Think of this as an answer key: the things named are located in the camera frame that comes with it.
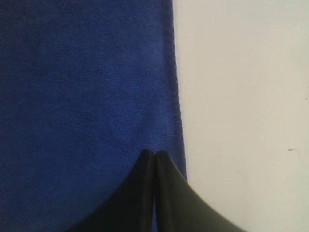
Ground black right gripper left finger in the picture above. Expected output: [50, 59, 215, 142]
[67, 149, 155, 232]

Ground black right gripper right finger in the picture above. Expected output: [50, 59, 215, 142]
[154, 151, 243, 232]

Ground blue towel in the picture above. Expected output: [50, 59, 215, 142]
[0, 0, 186, 232]

